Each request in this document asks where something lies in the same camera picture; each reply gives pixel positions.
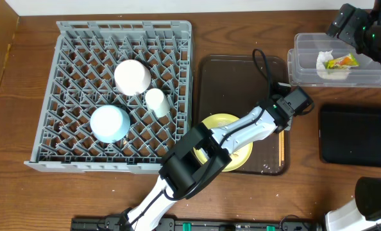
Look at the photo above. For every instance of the yellow plate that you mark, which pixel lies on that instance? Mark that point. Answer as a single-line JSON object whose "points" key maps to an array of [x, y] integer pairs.
{"points": [[238, 157]]}

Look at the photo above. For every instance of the clear plastic waste bin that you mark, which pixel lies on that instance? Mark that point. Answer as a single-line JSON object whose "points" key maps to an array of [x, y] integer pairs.
{"points": [[301, 61]]}

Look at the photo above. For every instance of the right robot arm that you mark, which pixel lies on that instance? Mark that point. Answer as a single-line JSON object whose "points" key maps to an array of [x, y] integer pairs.
{"points": [[361, 213]]}

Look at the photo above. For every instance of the light blue bowl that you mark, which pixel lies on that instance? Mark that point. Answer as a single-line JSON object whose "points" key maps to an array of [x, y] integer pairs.
{"points": [[109, 123]]}

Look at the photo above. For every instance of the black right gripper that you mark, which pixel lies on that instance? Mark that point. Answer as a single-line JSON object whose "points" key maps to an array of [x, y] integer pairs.
{"points": [[335, 24]]}

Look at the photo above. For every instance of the pink bowl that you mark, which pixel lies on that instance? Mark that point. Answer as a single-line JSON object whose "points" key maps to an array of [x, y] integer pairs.
{"points": [[132, 77]]}

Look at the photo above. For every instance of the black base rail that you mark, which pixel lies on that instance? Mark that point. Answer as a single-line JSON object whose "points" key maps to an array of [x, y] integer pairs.
{"points": [[169, 224]]}

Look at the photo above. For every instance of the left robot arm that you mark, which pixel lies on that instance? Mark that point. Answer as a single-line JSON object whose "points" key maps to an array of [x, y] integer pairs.
{"points": [[182, 176]]}

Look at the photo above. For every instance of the white cup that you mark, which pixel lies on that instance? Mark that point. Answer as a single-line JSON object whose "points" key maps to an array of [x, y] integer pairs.
{"points": [[157, 102]]}

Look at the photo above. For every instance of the dark brown serving tray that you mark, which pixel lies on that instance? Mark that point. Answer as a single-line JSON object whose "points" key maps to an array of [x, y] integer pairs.
{"points": [[231, 84]]}

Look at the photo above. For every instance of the grey plastic dishwasher rack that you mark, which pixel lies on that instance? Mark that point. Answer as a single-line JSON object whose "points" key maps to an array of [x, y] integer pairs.
{"points": [[82, 79]]}

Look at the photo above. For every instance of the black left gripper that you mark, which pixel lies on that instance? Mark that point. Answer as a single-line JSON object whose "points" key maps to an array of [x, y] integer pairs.
{"points": [[285, 123]]}

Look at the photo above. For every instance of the black waste bin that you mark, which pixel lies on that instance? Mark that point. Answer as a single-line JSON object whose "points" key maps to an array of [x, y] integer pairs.
{"points": [[350, 135]]}

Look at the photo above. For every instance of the crumpled white tissue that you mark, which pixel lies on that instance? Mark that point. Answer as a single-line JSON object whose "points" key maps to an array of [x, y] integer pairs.
{"points": [[329, 74]]}

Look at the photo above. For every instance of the yellow green snack wrapper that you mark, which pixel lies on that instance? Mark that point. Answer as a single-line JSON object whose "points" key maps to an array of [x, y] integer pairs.
{"points": [[344, 62]]}

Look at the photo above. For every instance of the wooden chopstick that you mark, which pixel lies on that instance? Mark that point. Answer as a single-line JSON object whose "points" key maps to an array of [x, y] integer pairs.
{"points": [[283, 153], [280, 148]]}

